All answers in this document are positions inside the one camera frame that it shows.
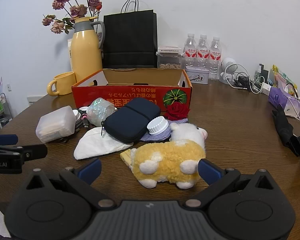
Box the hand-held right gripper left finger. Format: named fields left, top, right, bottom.
left=25, top=158, right=115, bottom=208

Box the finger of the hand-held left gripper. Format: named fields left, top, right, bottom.
left=0, top=134, right=19, bottom=146
left=0, top=144, right=48, bottom=161

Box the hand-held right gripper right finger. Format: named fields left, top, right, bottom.
left=185, top=159, right=274, bottom=208

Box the white face mask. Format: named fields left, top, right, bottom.
left=73, top=126, right=134, bottom=160

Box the translucent plastic box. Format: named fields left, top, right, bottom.
left=35, top=106, right=76, bottom=143

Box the pale yellow block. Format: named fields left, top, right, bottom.
left=120, top=149, right=135, bottom=172

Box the yellow and white plush sheep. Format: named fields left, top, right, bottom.
left=130, top=122, right=208, bottom=190

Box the braided cable with pink tie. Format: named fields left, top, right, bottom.
left=50, top=109, right=90, bottom=144

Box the small white round case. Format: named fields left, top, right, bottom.
left=71, top=106, right=89, bottom=121

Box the iridescent clear pouch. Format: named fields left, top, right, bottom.
left=86, top=99, right=117, bottom=127

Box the purple knitted cloth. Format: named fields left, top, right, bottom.
left=139, top=119, right=190, bottom=143

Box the navy zip pouch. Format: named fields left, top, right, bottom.
left=104, top=97, right=162, bottom=144

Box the white ribbed jar lid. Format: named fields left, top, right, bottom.
left=147, top=117, right=170, bottom=136

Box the red artificial rose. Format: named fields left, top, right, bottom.
left=164, top=102, right=191, bottom=120

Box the red cardboard box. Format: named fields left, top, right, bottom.
left=71, top=67, right=193, bottom=110

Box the yellow ceramic mug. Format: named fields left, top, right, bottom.
left=47, top=72, right=77, bottom=97

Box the black folded umbrella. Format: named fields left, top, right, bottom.
left=272, top=104, right=300, bottom=157

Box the black power adapter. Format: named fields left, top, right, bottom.
left=234, top=72, right=252, bottom=89

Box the white charger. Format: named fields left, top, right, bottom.
left=260, top=81, right=273, bottom=95

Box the purple plastic bag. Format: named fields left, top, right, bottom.
left=268, top=86, right=300, bottom=115

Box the white power strip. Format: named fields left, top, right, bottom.
left=285, top=92, right=300, bottom=118

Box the small white desk fan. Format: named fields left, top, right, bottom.
left=219, top=57, right=238, bottom=84

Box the yellow thermos jug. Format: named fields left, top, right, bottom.
left=70, top=17, right=106, bottom=83

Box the dark upright device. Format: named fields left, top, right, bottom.
left=259, top=64, right=269, bottom=83

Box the clear water bottle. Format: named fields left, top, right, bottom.
left=184, top=33, right=198, bottom=68
left=209, top=36, right=221, bottom=81
left=197, top=34, right=210, bottom=68

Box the colourful snack packet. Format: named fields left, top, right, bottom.
left=272, top=64, right=298, bottom=90

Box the clear seed container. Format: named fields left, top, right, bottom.
left=156, top=51, right=184, bottom=70

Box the small white flat box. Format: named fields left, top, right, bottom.
left=158, top=45, right=182, bottom=53

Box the black paper bag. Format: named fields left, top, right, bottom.
left=102, top=0, right=158, bottom=69

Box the dried pink rose bouquet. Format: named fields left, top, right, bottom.
left=42, top=0, right=103, bottom=34

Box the wire shelf rack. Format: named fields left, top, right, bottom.
left=0, top=92, right=13, bottom=134

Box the white wall vent panel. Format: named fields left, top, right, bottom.
left=27, top=95, right=44, bottom=105

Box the tangle of white cables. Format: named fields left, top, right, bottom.
left=250, top=74, right=265, bottom=94

